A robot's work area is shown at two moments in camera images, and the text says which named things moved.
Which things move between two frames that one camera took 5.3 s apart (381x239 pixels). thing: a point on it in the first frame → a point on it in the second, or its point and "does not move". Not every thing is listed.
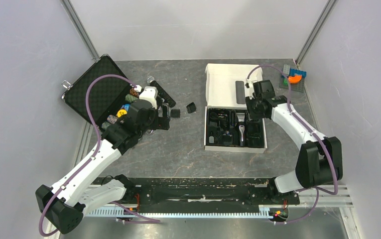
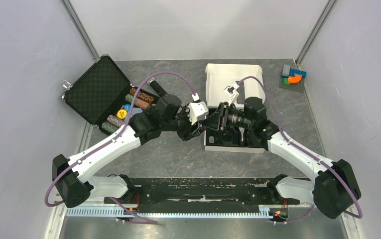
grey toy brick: x=286 y=69 does not move
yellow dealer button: x=121 y=112 does not move
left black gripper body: x=162 y=122 → x=184 y=128
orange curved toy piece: x=295 y=79 does not move
